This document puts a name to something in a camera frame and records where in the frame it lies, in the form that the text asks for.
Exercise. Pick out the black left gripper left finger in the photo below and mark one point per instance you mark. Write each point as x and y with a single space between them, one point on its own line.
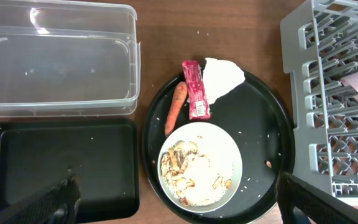
57 203

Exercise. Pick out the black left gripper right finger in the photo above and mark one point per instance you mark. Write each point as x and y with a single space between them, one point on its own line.
300 202

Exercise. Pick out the white plate with food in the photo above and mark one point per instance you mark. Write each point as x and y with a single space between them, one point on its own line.
199 167

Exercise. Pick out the red snack wrapper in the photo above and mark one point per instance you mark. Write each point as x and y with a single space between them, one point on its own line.
199 107

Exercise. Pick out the orange carrot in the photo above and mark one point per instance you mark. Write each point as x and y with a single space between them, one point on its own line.
178 99

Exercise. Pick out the white napkin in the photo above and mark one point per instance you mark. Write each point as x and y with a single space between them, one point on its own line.
220 77

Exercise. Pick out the grey dishwasher rack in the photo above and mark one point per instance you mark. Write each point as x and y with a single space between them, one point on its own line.
319 47

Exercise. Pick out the black rectangular tray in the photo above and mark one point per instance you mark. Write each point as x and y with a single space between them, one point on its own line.
101 154

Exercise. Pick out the nut on black tray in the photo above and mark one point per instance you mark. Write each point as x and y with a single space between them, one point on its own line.
268 163

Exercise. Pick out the round black tray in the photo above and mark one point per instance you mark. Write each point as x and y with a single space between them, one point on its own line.
259 123

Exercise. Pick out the clear plastic bin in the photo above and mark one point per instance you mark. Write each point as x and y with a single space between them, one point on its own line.
68 58

